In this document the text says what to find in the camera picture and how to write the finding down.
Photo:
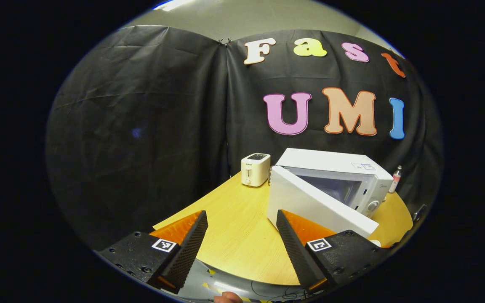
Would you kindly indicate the white microwave oven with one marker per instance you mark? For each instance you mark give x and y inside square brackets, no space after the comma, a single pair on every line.
[310,202]

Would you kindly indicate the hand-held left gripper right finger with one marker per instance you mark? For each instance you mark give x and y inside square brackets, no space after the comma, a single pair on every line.
[299,252]

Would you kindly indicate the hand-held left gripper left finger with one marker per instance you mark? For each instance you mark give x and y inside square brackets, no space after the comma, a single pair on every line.
[190,248]

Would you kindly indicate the black backdrop cloth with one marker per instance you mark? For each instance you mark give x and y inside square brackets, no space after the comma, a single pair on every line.
[141,126]

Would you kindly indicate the small bottle with pink label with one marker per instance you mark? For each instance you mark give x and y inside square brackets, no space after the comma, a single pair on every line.
[395,181]

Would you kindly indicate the white square plate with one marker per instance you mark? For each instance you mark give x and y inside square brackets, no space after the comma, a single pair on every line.
[375,243]

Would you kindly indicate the white toaster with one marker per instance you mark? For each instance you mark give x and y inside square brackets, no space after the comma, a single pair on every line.
[254,172]

